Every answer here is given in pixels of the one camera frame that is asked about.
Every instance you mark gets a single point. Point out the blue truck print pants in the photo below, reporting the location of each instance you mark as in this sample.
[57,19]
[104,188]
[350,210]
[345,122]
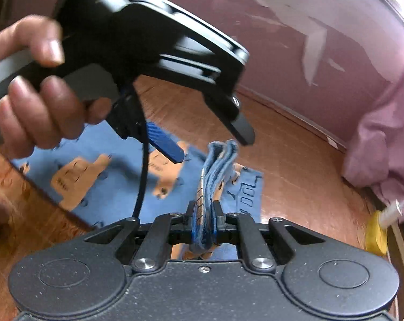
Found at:
[96,177]

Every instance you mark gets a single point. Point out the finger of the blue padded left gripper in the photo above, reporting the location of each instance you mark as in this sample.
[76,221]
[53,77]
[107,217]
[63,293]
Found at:
[164,144]

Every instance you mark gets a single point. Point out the pink hanging cloth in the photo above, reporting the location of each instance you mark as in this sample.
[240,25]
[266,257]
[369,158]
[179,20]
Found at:
[375,154]

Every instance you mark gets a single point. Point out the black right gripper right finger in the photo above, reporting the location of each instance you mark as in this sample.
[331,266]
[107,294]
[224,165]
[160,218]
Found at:
[218,220]

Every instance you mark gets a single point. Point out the yellow object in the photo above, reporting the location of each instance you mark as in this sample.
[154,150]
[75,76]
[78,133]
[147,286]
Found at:
[376,238]

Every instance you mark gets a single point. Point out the person's left hand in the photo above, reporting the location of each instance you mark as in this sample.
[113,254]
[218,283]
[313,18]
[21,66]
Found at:
[31,118]

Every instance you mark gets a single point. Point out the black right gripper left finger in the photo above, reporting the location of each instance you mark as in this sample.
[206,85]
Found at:
[190,222]

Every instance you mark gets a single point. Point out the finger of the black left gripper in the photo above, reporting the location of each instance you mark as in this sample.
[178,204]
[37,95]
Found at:
[228,111]

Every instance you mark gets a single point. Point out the white plastic piece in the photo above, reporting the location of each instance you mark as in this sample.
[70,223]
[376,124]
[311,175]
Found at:
[390,215]

